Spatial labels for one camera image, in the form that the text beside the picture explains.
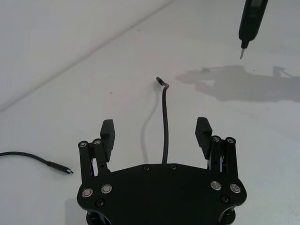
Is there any black cable with flat plug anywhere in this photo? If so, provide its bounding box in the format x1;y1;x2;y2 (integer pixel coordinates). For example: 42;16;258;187
0;151;74;175

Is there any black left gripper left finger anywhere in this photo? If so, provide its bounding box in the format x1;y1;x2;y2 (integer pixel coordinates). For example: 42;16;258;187
78;119;116;184

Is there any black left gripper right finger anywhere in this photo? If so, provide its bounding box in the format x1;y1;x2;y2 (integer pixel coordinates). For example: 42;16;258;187
195;117;240;180

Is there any black pen-shaped electric screwdriver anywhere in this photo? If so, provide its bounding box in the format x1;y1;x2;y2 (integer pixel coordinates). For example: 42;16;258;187
238;0;269;60

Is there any dark grey cable with plug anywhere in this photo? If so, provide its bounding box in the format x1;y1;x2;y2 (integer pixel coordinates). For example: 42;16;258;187
156;76;171;165

